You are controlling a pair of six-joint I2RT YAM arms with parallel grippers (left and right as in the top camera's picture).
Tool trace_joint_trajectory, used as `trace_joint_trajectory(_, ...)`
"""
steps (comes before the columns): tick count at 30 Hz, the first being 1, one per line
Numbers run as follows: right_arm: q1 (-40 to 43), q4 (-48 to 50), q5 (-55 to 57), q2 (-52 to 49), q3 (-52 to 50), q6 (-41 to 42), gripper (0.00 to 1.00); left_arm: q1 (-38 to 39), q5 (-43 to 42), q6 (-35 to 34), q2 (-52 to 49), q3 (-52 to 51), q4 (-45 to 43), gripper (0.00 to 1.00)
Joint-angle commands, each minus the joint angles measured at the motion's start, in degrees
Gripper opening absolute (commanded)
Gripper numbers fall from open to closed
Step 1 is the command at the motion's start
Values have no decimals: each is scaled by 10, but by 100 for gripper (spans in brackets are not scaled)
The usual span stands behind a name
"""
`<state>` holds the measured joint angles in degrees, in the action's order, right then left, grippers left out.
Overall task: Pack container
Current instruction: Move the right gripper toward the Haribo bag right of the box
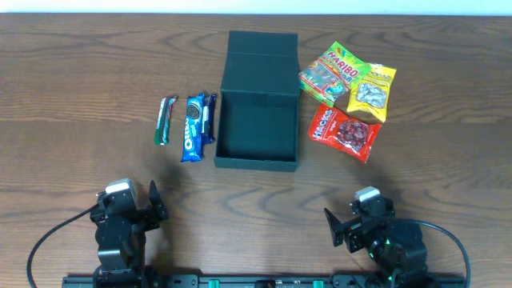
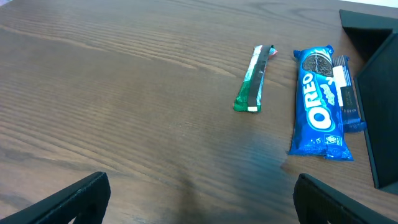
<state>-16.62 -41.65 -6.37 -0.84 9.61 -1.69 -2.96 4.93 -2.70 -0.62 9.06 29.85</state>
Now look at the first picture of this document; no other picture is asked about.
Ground blue Oreo cookie pack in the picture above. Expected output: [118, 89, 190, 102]
[181, 93, 205, 162]

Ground dark blue snack bar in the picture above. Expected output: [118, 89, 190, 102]
[202, 94, 217, 145]

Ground red Hacks candy bag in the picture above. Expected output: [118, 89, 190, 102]
[308, 104, 382, 163]

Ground yellow candy bag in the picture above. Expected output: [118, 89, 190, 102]
[346, 63, 397, 122]

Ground green Haribo gummy bag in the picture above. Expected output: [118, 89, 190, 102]
[298, 42, 371, 107]

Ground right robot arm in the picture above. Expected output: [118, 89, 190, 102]
[324, 195, 428, 287]

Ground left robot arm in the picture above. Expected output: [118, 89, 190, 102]
[90, 178, 168, 287]

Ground green red snack bar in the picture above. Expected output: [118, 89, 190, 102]
[154, 95, 178, 146]

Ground dark green open box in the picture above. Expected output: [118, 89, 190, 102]
[214, 30, 300, 172]

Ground left black cable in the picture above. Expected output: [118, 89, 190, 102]
[26, 202, 100, 288]

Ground black cable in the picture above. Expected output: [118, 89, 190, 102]
[415, 218, 472, 288]
[26, 202, 100, 288]

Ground right black cable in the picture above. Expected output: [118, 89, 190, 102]
[415, 218, 472, 288]

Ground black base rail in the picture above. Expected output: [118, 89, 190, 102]
[61, 274, 466, 288]

